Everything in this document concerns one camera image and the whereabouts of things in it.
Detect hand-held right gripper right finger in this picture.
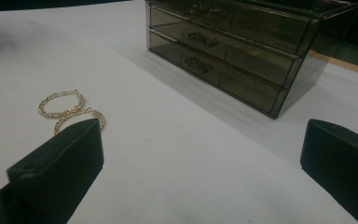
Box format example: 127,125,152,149
299,119,358,224

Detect smoky acrylic organizer box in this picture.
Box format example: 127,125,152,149
145,0,358,119

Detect gold chain bracelet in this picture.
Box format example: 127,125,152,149
53,106,106,135
37,89,87,119

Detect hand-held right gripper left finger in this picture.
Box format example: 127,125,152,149
7,118,105,224

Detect smoky acrylic drawer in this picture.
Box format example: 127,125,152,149
147,0,321,56
148,30,288,119
148,7,304,89

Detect white board sheet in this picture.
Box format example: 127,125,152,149
0,0,358,224

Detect wooden table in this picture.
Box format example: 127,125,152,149
310,49,358,78

